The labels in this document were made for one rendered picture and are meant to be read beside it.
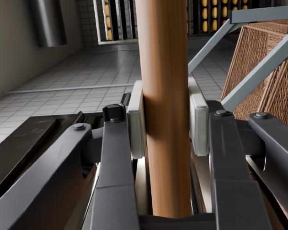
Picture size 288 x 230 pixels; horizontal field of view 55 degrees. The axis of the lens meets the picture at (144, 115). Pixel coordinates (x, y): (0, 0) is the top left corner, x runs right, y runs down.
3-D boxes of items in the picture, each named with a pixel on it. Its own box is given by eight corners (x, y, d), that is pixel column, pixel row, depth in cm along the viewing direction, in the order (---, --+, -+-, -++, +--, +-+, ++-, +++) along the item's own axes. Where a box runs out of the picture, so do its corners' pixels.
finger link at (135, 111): (144, 159, 16) (131, 160, 16) (147, 115, 22) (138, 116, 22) (140, 110, 15) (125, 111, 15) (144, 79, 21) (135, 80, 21)
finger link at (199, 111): (194, 107, 15) (209, 106, 15) (184, 76, 21) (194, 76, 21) (195, 157, 16) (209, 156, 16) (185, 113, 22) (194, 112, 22)
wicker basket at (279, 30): (311, 147, 118) (244, 151, 120) (263, 103, 170) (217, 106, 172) (329, 29, 100) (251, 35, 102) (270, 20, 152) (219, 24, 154)
